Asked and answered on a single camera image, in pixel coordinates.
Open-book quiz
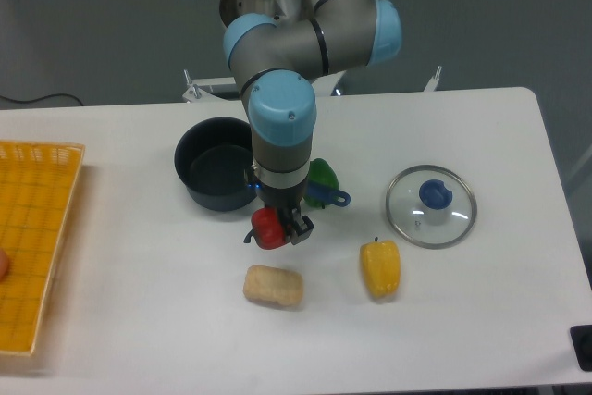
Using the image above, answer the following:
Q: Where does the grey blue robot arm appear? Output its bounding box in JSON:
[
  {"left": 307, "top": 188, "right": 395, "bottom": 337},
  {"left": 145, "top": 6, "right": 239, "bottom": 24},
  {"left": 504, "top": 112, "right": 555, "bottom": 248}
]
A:
[{"left": 223, "top": 0, "right": 402, "bottom": 250}]

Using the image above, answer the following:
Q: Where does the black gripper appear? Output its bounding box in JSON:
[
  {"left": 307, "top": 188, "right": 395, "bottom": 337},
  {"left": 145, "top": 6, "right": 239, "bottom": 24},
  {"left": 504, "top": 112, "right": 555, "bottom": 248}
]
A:
[{"left": 243, "top": 166, "right": 315, "bottom": 245}]

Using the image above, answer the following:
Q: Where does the black floor cable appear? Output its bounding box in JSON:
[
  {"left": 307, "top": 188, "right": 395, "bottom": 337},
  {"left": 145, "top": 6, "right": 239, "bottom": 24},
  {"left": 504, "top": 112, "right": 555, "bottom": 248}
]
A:
[{"left": 0, "top": 93, "right": 85, "bottom": 106}]

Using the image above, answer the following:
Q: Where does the black object at table corner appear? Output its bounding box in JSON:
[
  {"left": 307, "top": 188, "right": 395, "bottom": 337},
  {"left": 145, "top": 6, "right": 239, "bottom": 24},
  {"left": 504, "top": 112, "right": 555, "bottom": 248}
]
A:
[{"left": 570, "top": 325, "right": 592, "bottom": 372}]

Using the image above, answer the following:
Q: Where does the red bell pepper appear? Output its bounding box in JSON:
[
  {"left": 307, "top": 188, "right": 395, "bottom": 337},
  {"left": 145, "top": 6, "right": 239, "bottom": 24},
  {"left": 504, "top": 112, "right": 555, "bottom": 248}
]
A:
[{"left": 251, "top": 207, "right": 288, "bottom": 250}]

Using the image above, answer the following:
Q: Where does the yellow woven basket tray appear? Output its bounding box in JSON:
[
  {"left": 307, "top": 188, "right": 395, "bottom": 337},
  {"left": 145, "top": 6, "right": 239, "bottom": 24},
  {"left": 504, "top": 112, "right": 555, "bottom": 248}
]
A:
[{"left": 1, "top": 140, "right": 85, "bottom": 356}]

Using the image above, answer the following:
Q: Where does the glass pot lid blue knob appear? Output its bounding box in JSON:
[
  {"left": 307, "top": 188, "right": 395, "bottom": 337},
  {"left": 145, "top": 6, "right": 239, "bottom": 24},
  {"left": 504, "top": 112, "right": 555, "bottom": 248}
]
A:
[{"left": 385, "top": 165, "right": 477, "bottom": 250}]

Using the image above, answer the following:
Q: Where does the yellow bell pepper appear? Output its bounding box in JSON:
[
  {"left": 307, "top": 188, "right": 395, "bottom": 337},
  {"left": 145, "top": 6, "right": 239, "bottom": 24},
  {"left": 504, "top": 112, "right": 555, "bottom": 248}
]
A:
[{"left": 360, "top": 237, "right": 401, "bottom": 300}]

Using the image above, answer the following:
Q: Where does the dark blue saucepan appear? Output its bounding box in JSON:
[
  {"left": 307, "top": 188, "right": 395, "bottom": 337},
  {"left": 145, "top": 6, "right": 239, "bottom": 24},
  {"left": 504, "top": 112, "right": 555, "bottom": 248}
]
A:
[{"left": 173, "top": 116, "right": 352, "bottom": 213}]

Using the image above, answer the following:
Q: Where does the green bell pepper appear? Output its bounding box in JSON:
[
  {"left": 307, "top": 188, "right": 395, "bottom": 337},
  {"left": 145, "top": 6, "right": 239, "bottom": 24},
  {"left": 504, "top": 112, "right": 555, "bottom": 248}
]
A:
[{"left": 304, "top": 158, "right": 339, "bottom": 208}]

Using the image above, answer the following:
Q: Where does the beige bread loaf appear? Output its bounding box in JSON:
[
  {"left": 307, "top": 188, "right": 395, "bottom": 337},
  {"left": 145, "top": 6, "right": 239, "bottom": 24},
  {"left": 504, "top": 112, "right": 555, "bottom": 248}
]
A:
[{"left": 243, "top": 265, "right": 304, "bottom": 307}]

